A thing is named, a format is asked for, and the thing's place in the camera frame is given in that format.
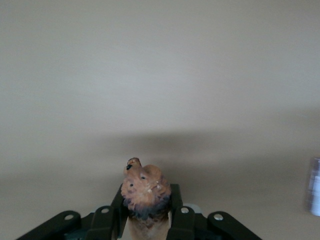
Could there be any brown lion statue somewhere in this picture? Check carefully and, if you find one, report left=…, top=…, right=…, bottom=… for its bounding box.
left=121, top=157, right=173, bottom=240

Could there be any white Huawei phone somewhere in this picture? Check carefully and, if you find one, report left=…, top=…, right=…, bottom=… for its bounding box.
left=303, top=156, right=320, bottom=217

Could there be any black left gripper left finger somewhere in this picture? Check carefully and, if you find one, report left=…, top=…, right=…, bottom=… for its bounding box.
left=14, top=183, right=129, bottom=240

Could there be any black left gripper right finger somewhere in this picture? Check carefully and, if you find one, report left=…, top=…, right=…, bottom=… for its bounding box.
left=166, top=183, right=261, bottom=240

